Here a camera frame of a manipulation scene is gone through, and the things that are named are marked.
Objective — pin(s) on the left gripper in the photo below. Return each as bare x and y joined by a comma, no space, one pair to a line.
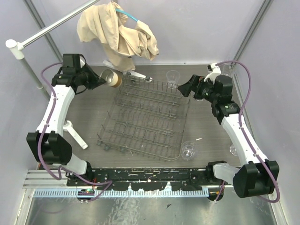
88,78

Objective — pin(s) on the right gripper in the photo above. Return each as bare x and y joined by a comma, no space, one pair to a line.
197,82

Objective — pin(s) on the beige brown travel cup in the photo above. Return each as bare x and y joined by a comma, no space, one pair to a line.
112,79

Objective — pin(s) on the clear tumbler from corner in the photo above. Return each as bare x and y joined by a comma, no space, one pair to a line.
227,69

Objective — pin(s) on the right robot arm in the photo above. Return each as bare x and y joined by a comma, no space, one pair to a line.
257,175

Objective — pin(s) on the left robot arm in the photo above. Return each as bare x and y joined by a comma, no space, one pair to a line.
47,143

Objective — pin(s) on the clear cup behind rack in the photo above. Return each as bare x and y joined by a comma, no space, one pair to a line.
172,78

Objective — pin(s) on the clear cup front of rack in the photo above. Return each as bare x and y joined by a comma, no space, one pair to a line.
188,151

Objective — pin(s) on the beige cloth garment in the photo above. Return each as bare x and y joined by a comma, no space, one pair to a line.
120,43

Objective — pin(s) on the teal clothes hanger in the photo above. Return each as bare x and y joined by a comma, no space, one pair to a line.
127,14

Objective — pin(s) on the clear cup lying right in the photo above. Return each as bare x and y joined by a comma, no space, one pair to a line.
233,150

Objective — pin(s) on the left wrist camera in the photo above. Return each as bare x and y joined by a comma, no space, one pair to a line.
82,61

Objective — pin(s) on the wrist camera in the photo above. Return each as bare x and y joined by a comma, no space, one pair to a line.
82,61
214,71

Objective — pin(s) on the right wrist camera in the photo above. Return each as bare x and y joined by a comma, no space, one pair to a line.
214,71

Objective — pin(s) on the grey wire dish rack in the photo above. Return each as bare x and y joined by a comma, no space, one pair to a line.
147,118

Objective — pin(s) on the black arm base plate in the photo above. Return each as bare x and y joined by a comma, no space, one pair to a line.
150,179

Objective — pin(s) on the aluminium frame rail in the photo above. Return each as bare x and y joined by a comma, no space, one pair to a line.
41,178

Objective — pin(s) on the grey slotted cable duct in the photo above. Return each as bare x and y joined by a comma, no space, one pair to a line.
76,192

